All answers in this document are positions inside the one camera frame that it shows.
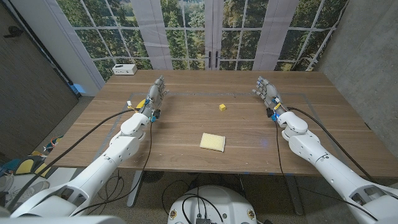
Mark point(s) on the grey table leg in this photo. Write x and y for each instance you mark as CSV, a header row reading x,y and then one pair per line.
x,y
135,186
295,196

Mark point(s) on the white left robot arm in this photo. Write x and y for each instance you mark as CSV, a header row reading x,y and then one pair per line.
x,y
121,149

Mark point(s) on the small yellow block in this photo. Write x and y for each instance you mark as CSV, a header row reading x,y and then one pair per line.
x,y
222,107

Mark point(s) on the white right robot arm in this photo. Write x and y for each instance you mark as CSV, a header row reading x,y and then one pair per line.
x,y
311,146

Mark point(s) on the yellow black floor pad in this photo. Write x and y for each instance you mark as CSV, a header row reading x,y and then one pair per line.
x,y
43,169
25,166

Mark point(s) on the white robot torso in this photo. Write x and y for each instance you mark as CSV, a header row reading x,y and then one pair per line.
x,y
214,205

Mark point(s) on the printed window backdrop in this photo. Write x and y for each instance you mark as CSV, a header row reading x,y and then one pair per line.
x,y
186,40

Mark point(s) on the white power strip box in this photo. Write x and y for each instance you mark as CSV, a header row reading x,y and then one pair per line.
x,y
124,69

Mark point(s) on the dark round disc under table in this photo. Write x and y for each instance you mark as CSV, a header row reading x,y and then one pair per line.
x,y
152,176

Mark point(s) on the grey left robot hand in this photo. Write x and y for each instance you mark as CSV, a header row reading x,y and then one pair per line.
x,y
154,95

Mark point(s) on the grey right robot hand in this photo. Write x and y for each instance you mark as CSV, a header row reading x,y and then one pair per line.
x,y
270,93

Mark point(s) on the pale yellow sponge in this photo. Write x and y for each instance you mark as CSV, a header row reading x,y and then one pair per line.
x,y
212,142

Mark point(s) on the blue floor object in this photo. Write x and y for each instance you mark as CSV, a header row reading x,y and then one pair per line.
x,y
77,88

